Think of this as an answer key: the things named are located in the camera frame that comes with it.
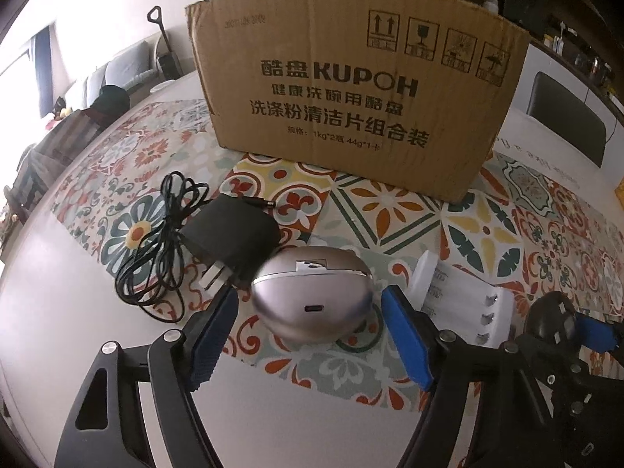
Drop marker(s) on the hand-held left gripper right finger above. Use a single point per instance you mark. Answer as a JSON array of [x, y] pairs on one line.
[[407, 339]]

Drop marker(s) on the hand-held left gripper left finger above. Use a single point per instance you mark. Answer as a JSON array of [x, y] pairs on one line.
[[214, 341]]

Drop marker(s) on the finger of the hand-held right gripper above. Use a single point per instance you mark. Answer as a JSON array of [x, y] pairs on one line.
[[594, 334], [570, 399]]

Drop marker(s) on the silver oval device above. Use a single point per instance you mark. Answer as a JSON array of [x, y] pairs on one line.
[[312, 297]]

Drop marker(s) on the brown cardboard box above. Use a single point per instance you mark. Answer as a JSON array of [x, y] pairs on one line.
[[341, 107]]

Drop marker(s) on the white battery charger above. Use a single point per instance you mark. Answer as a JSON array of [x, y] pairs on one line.
[[463, 297]]

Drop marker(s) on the floral printed table mat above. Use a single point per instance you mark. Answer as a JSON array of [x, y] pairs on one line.
[[390, 224]]

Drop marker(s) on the dark dining chair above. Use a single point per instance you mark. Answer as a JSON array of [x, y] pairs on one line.
[[565, 117]]

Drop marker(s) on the stuffed toys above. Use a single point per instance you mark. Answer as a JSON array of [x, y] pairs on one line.
[[62, 111]]

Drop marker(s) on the white counter cabinet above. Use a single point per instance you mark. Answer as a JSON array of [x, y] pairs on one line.
[[541, 58]]

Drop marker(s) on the grey sofa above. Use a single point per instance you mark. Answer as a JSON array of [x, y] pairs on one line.
[[131, 56]]

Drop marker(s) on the dark blue curtain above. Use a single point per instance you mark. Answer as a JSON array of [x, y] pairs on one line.
[[43, 73]]

